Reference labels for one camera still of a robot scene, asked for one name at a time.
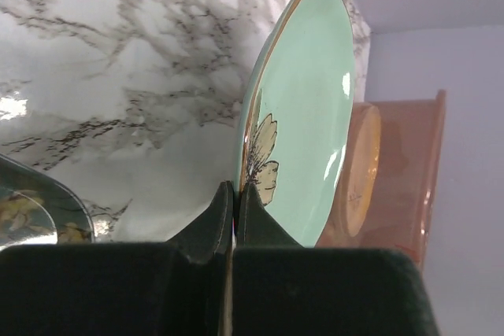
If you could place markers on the yellow and cream plate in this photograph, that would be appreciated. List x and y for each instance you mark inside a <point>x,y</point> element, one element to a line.
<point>360,167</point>

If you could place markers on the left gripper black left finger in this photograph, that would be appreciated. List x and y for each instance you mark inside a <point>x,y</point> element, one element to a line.
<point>194,297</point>

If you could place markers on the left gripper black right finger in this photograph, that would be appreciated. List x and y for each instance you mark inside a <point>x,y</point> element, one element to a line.
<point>254,227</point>

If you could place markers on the transparent pink plastic bin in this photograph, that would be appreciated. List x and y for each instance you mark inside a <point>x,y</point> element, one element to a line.
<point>400,210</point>

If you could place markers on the floral teal tray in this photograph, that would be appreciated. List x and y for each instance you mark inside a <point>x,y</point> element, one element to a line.
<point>36,209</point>

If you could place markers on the green and cream plate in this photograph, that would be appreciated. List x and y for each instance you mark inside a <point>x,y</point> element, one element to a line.
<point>293,126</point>

